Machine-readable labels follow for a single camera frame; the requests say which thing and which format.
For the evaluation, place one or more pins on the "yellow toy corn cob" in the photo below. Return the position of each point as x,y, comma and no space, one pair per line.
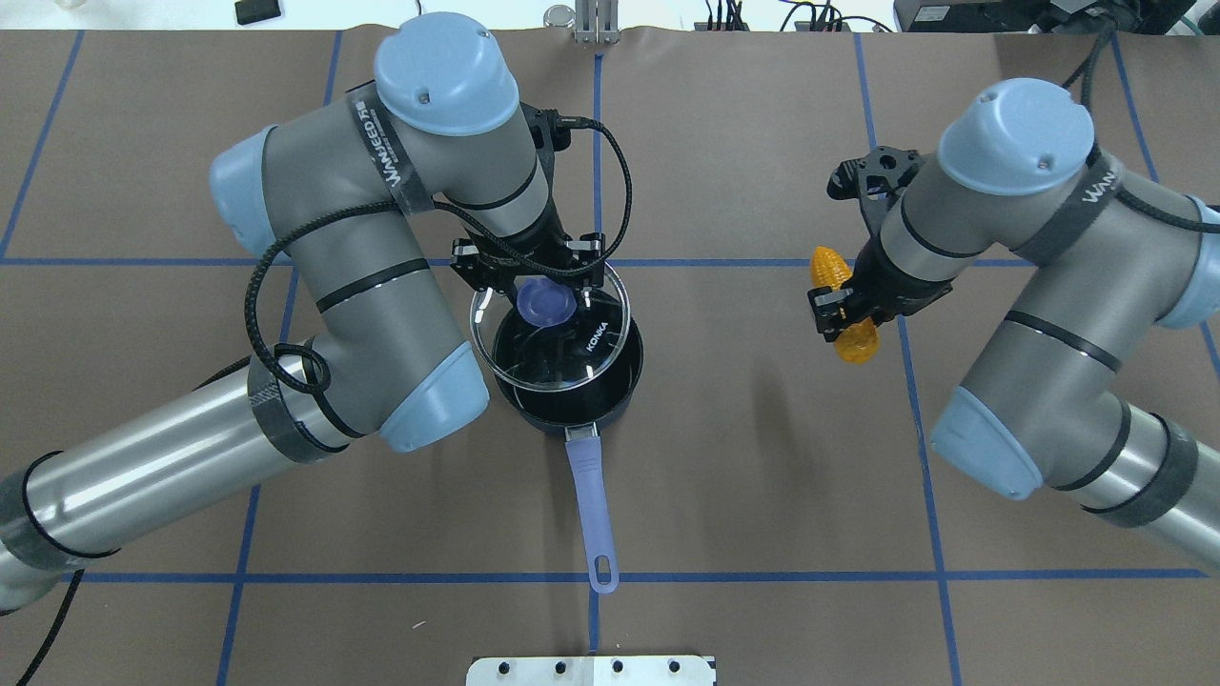
855,342

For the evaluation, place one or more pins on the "glass pot lid blue knob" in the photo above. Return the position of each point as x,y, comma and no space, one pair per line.
535,337

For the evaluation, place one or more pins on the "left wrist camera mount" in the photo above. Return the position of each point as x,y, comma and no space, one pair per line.
551,130

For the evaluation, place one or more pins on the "dark blue pot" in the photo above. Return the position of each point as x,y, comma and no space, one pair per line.
578,417

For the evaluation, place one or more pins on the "aluminium frame post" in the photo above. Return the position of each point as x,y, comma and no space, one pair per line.
597,22

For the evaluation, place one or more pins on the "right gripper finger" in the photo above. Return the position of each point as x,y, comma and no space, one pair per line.
825,298
834,323

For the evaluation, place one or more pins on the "orange black power strip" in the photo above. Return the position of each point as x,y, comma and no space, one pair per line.
858,16

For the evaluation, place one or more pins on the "black phone on table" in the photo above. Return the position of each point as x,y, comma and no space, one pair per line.
250,12

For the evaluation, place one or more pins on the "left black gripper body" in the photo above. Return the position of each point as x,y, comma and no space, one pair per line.
551,237

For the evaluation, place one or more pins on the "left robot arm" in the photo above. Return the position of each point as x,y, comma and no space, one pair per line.
348,331

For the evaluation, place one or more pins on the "white camera stand column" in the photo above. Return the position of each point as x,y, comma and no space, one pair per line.
594,670

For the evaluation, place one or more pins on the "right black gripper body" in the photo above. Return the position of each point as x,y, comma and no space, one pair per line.
888,283

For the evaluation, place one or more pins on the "black laptop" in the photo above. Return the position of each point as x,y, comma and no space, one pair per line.
1063,17

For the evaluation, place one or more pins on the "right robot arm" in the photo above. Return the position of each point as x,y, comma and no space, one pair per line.
1114,256

